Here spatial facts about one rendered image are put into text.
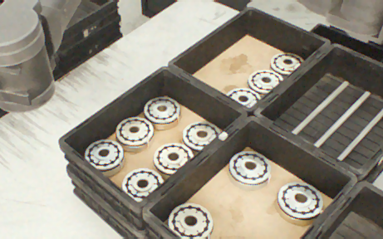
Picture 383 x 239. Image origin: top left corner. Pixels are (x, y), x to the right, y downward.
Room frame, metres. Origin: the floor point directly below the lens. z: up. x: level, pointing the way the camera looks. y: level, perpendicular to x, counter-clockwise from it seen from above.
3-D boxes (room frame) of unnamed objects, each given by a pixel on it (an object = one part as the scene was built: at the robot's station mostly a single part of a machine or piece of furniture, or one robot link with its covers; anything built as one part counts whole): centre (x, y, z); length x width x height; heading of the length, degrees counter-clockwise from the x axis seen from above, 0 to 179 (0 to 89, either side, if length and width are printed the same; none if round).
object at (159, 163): (0.75, -0.10, 0.86); 0.10 x 0.10 x 0.01
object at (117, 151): (0.79, 0.08, 0.86); 0.10 x 0.10 x 0.01
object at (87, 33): (1.98, 0.23, 0.37); 0.40 x 0.30 x 0.45; 131
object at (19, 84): (0.43, 0.14, 1.44); 0.10 x 0.09 x 0.05; 131
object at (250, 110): (1.05, -0.37, 0.92); 0.40 x 0.30 x 0.02; 129
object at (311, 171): (0.57, -0.25, 0.87); 0.40 x 0.30 x 0.11; 129
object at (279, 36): (1.05, -0.37, 0.87); 0.40 x 0.30 x 0.11; 129
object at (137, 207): (0.80, -0.06, 0.92); 0.40 x 0.30 x 0.02; 129
